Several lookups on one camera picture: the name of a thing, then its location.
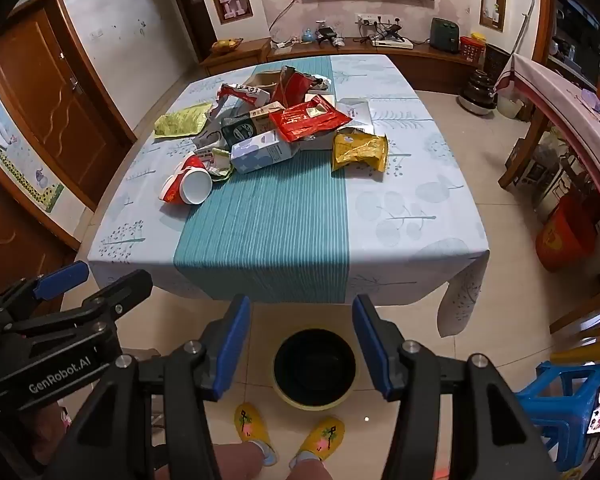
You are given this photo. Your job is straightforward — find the purple white cardboard box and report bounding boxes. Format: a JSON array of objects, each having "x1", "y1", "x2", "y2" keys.
[{"x1": 230, "y1": 129, "x2": 301, "y2": 175}]

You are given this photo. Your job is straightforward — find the green drink carton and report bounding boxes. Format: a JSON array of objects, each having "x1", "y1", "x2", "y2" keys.
[{"x1": 220, "y1": 117, "x2": 261, "y2": 149}]

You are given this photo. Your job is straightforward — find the black bin with yellow rim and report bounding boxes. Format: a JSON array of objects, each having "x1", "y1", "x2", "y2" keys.
[{"x1": 272, "y1": 329, "x2": 357, "y2": 409}]

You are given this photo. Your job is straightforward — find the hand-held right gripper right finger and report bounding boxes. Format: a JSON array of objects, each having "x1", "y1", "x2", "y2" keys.
[{"x1": 351, "y1": 294, "x2": 556, "y2": 480}]

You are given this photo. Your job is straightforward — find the long wooden stick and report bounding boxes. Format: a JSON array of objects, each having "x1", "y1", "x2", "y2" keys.
[{"x1": 510, "y1": 0, "x2": 536, "y2": 61}]

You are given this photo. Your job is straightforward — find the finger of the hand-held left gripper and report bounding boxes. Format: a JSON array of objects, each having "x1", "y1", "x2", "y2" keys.
[
  {"x1": 2, "y1": 269, "x2": 153, "y2": 342},
  {"x1": 0, "y1": 261, "x2": 90, "y2": 323}
]

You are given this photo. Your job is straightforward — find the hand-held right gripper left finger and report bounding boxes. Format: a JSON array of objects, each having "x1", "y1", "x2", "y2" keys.
[{"x1": 45, "y1": 294, "x2": 252, "y2": 480}]

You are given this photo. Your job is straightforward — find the red snack bag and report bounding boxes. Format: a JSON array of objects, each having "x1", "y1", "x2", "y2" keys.
[{"x1": 269, "y1": 95, "x2": 354, "y2": 144}]

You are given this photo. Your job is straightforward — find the green foil wrapper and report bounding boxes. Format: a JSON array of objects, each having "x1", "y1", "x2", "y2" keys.
[{"x1": 195, "y1": 147, "x2": 236, "y2": 181}]

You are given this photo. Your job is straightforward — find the brown paper bag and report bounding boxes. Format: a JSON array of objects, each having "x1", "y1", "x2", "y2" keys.
[{"x1": 245, "y1": 71, "x2": 286, "y2": 94}]

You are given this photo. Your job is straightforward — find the person's right leg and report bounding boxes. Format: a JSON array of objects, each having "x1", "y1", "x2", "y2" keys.
[{"x1": 289, "y1": 459, "x2": 332, "y2": 480}]

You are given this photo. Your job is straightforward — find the wooden door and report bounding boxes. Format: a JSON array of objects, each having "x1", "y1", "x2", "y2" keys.
[
  {"x1": 0, "y1": 0, "x2": 137, "y2": 211},
  {"x1": 0, "y1": 155, "x2": 81, "y2": 306}
]

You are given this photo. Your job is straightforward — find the dark green radio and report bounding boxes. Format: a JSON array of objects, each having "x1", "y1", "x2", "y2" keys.
[{"x1": 430, "y1": 16, "x2": 461, "y2": 54}]

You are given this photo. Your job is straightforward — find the red white wrapper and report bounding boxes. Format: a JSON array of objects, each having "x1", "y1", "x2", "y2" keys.
[{"x1": 215, "y1": 82, "x2": 272, "y2": 121}]

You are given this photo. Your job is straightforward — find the dark ceramic jar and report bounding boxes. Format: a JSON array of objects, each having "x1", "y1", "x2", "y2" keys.
[{"x1": 457, "y1": 69, "x2": 499, "y2": 116}]

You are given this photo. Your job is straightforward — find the red torn carton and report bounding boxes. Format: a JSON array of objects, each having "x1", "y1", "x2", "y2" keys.
[{"x1": 271, "y1": 66, "x2": 314, "y2": 109}]

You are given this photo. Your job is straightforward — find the person's left leg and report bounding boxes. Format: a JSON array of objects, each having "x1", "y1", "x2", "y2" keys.
[{"x1": 214, "y1": 441, "x2": 267, "y2": 480}]

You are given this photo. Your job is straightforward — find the yellow embroidered slipper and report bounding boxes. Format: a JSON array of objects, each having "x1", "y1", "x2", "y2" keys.
[
  {"x1": 290, "y1": 416, "x2": 346, "y2": 467},
  {"x1": 234, "y1": 402, "x2": 279, "y2": 466}
]

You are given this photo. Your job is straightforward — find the brown drink carton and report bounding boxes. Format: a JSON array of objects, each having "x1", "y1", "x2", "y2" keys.
[{"x1": 250, "y1": 101, "x2": 286, "y2": 136}]

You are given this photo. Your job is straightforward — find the red paper cup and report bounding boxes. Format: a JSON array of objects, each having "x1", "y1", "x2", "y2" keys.
[{"x1": 160, "y1": 155, "x2": 214, "y2": 206}]

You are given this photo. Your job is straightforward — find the red plastic bucket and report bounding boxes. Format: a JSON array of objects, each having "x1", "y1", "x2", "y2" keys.
[{"x1": 535, "y1": 195, "x2": 599, "y2": 273}]

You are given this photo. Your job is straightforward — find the red plastic basket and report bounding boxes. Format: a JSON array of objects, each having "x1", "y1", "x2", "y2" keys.
[{"x1": 460, "y1": 34, "x2": 487, "y2": 67}]

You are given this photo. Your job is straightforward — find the blue plastic stool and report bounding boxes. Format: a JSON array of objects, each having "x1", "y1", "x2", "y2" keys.
[{"x1": 515, "y1": 360, "x2": 600, "y2": 472}]

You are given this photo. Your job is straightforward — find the yellow fruit bowl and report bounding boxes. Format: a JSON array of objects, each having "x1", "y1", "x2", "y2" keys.
[{"x1": 211, "y1": 37, "x2": 244, "y2": 55}]

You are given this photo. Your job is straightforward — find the white set-top box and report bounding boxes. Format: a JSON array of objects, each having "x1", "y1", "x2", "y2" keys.
[{"x1": 372, "y1": 35, "x2": 415, "y2": 51}]

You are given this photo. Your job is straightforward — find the white power strip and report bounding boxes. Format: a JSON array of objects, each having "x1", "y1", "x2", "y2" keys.
[{"x1": 356, "y1": 15, "x2": 404, "y2": 29}]

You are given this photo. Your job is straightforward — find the black toy device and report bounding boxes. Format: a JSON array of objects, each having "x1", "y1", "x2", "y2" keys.
[{"x1": 315, "y1": 22, "x2": 346, "y2": 49}]

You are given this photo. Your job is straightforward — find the table with patterned tablecloth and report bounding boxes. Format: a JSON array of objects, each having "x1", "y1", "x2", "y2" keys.
[{"x1": 87, "y1": 52, "x2": 491, "y2": 338}]

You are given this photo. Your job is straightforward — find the person's leg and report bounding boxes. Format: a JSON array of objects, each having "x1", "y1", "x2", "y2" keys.
[
  {"x1": 289, "y1": 459, "x2": 332, "y2": 480},
  {"x1": 214, "y1": 441, "x2": 267, "y2": 480}
]

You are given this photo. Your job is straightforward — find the grey plastic wrapper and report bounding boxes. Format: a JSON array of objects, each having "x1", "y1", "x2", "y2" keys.
[{"x1": 192, "y1": 125, "x2": 231, "y2": 151}]

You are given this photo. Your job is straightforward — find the wooden television cabinet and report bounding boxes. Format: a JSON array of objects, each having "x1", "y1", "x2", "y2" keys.
[{"x1": 200, "y1": 35, "x2": 487, "y2": 95}]

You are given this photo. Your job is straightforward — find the green yellow snack bag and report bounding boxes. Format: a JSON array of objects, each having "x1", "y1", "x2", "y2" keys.
[{"x1": 154, "y1": 103, "x2": 214, "y2": 139}]

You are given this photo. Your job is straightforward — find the table with pink cloth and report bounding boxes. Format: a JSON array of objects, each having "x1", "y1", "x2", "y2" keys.
[{"x1": 497, "y1": 52, "x2": 600, "y2": 241}]

